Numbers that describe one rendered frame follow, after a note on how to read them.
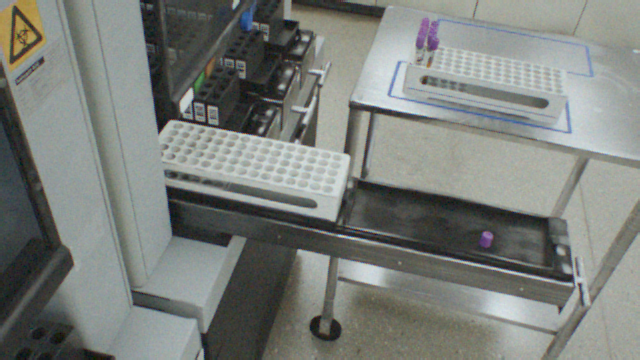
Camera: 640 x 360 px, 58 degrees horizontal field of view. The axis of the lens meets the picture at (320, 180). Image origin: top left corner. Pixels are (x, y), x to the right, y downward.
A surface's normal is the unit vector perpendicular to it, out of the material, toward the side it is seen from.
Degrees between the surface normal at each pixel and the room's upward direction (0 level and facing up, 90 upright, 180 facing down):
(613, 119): 0
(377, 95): 0
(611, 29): 90
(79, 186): 90
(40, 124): 90
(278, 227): 90
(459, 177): 0
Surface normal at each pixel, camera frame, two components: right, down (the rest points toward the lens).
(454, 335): 0.07, -0.74
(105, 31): 0.97, 0.20
